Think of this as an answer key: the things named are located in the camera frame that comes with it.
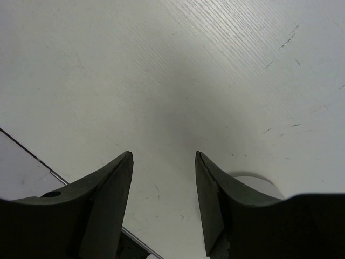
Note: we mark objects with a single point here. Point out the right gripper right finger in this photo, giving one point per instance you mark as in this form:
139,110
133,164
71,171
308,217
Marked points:
241,222

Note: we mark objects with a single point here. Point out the white round divided container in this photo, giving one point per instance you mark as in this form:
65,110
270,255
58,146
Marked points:
262,185

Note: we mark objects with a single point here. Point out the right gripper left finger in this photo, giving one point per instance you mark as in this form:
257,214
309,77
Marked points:
80,220

